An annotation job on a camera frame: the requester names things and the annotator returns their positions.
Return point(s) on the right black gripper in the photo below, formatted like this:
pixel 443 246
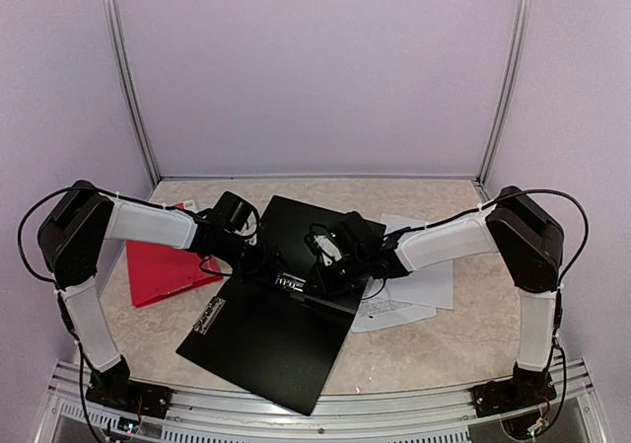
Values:
pixel 324 283

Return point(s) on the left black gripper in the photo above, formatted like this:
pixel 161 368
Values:
pixel 263 260

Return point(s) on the black folder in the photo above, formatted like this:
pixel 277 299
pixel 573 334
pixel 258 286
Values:
pixel 271 335

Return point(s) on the red folder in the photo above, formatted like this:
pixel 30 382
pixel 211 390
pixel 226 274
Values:
pixel 159 266

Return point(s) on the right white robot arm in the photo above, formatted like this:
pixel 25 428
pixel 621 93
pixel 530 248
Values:
pixel 513 229

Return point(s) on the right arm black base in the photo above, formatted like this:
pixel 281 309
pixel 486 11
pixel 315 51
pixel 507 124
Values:
pixel 523 389

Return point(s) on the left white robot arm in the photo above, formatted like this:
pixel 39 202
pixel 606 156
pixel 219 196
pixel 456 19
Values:
pixel 85 219

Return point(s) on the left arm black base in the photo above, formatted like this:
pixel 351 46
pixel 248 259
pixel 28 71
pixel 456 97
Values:
pixel 115 389

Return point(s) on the printed text sheet centre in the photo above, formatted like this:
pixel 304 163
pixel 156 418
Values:
pixel 379 314

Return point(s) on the blank white sheet lower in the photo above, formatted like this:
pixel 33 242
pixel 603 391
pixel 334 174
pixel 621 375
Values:
pixel 432 286

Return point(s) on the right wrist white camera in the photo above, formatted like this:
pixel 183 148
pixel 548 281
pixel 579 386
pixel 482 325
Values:
pixel 323 248

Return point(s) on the aluminium front rail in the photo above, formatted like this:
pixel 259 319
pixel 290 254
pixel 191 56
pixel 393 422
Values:
pixel 203 415

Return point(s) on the left aluminium frame post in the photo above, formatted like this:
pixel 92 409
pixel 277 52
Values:
pixel 129 92

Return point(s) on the aluminium frame post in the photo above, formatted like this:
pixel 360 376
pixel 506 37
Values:
pixel 507 88
pixel 129 92

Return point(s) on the right aluminium frame post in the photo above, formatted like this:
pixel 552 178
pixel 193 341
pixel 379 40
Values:
pixel 507 88

